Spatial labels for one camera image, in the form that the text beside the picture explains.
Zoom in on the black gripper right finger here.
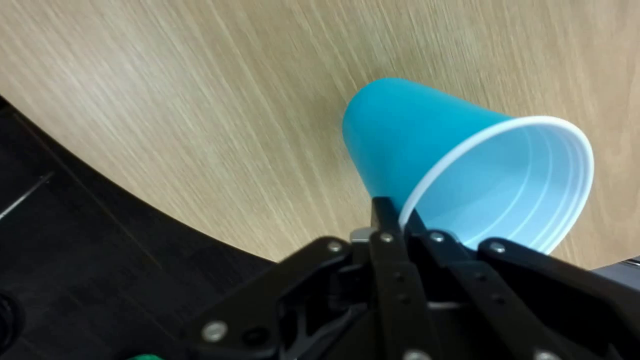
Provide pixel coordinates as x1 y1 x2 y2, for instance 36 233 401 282
401 209 640 360

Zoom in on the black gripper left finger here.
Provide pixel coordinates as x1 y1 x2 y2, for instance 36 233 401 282
192 196 436 360

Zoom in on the blue plastic cup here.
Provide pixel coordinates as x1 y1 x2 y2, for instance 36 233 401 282
339 77 595 257

